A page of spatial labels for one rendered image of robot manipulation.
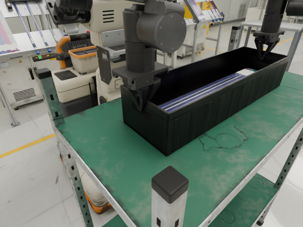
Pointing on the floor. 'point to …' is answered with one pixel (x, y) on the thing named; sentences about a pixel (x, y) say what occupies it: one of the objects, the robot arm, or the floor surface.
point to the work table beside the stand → (298, 28)
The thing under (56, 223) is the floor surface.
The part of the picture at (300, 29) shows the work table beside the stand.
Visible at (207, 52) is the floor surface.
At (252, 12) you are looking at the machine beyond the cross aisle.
